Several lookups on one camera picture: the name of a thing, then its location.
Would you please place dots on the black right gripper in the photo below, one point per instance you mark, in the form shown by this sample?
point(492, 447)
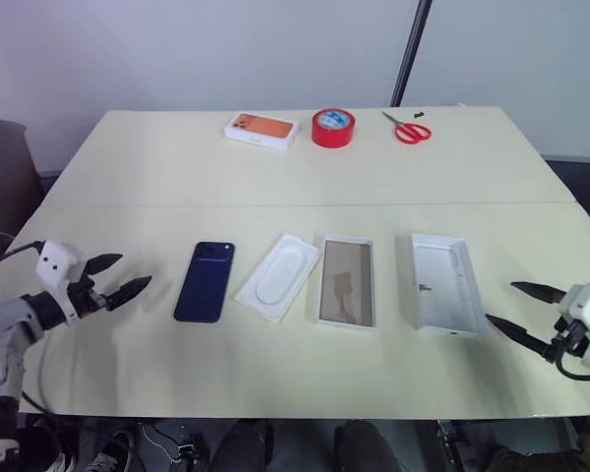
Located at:
point(568, 339)

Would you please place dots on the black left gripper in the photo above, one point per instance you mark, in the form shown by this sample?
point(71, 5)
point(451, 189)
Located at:
point(86, 297)

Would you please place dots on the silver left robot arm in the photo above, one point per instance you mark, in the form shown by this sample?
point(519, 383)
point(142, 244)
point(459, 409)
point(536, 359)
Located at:
point(5, 334)

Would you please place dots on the white phone box bottom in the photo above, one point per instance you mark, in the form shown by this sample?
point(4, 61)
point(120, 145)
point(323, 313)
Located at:
point(346, 285)

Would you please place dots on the orange print phone box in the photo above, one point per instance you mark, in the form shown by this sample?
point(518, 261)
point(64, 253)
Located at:
point(263, 129)

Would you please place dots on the dark blue smartphone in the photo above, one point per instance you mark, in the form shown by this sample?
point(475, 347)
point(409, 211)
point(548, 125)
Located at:
point(204, 285)

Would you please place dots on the dark chair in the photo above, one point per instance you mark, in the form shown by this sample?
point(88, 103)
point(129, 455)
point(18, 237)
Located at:
point(5, 172)

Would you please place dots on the white plastic tray insert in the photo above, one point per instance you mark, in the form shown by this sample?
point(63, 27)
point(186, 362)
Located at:
point(280, 280)

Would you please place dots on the black and white sneaker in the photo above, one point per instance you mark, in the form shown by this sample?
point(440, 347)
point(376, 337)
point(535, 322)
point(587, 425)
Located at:
point(110, 452)
point(59, 459)

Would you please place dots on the red tape roll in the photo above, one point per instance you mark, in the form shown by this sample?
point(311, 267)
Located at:
point(320, 135)

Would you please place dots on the black metal pole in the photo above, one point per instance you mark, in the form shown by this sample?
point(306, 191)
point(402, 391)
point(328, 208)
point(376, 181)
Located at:
point(410, 49)

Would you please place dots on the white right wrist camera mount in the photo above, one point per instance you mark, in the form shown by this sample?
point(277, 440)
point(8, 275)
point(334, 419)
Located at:
point(587, 314)

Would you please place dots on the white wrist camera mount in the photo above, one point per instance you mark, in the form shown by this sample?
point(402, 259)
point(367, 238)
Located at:
point(587, 314)
point(54, 265)

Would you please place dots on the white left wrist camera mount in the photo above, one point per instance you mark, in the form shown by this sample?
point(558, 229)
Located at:
point(54, 265)

